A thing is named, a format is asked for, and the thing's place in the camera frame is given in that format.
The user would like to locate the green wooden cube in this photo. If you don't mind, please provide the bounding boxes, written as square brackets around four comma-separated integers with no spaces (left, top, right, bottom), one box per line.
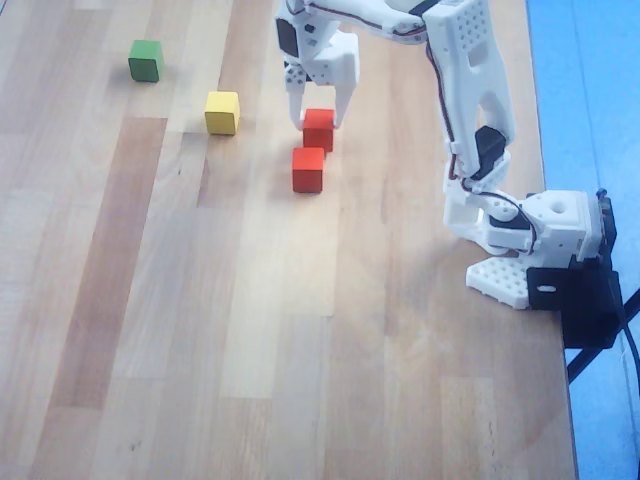
[127,39,166,83]

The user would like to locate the red wooden cube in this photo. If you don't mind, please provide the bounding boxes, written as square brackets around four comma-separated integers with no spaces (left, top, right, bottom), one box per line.
[301,108,336,154]
[291,146,326,194]

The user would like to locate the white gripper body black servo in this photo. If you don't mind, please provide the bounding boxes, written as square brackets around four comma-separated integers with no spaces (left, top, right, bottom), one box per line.
[274,0,362,87]

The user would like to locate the black table clamp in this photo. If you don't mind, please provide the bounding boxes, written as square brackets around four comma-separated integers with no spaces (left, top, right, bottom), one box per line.
[525,249,624,351]

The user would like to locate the black metal rod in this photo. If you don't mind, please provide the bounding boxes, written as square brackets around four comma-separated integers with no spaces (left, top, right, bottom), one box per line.
[566,343,620,386]

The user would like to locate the yellow wooden cube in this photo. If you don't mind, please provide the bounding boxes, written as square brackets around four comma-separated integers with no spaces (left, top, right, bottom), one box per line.
[204,90,241,136]

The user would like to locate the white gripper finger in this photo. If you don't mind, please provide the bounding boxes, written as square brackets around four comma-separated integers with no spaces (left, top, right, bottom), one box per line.
[283,60,311,133]
[329,81,360,131]

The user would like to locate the black cable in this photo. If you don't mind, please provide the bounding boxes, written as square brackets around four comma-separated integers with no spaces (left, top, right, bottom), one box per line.
[621,322,640,376]
[613,272,640,351]

